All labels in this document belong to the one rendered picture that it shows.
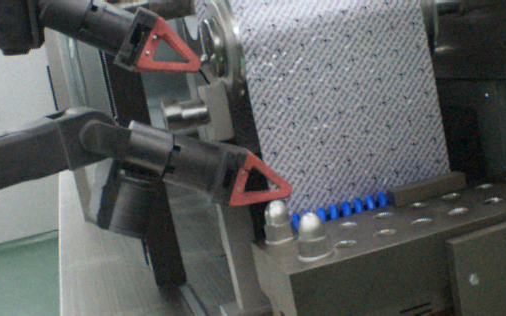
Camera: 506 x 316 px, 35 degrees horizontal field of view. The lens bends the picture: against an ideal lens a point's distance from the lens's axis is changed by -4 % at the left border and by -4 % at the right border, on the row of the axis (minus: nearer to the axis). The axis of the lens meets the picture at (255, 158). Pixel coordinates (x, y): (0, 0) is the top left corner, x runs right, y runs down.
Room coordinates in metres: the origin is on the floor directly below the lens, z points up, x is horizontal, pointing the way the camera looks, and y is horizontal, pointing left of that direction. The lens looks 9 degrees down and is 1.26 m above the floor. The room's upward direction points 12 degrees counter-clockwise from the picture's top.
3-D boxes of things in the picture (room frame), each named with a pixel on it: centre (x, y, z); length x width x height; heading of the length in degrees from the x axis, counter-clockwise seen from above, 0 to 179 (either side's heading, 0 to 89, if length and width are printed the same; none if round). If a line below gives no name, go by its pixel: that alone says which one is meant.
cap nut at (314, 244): (0.80, -0.04, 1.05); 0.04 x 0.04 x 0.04
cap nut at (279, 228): (0.89, -0.01, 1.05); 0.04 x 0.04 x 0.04
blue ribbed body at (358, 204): (0.96, -0.13, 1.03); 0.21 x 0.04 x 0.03; 102
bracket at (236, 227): (1.04, 0.06, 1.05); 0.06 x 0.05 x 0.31; 102
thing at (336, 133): (0.98, -0.12, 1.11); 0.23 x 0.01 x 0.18; 102
